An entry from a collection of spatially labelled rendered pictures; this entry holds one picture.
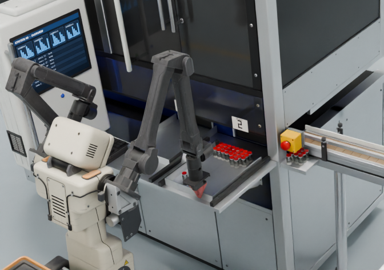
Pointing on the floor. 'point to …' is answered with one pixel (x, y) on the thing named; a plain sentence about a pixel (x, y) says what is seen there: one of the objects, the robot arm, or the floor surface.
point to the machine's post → (274, 119)
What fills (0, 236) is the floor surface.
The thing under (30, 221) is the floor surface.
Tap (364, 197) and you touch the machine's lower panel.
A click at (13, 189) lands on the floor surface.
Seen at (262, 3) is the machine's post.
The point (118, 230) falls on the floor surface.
